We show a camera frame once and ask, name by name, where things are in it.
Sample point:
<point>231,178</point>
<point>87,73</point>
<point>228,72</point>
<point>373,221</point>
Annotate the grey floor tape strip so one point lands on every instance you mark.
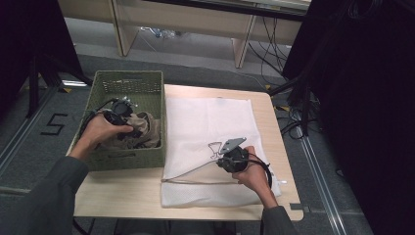
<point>13,190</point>
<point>298,207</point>

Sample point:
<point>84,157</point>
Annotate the person's right hand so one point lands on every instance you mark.
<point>253,176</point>

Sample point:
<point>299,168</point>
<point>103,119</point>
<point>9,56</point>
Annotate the metal floor rail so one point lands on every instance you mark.
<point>23,130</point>
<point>318,176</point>

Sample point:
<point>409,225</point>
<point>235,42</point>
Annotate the beige garment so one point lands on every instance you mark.
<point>147,129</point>

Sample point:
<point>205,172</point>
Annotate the black curtain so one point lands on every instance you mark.
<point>365,98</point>
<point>23,39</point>

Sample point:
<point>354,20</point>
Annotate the green woven basket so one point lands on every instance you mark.
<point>143,88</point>

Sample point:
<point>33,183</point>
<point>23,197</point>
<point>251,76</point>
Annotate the person's left hand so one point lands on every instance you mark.
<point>98,130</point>

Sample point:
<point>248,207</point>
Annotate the clear plastic wrap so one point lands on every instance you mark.
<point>161,32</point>

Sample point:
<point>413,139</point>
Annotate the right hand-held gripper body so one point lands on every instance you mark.
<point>235,160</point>

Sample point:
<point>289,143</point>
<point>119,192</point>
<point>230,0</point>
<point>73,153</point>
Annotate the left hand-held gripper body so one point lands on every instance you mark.
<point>120,109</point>

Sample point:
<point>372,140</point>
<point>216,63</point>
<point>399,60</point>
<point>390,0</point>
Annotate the black metal stand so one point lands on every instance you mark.
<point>32,84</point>
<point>305,107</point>

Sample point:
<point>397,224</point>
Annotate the white mesh laundry bag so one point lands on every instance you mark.
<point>195,120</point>

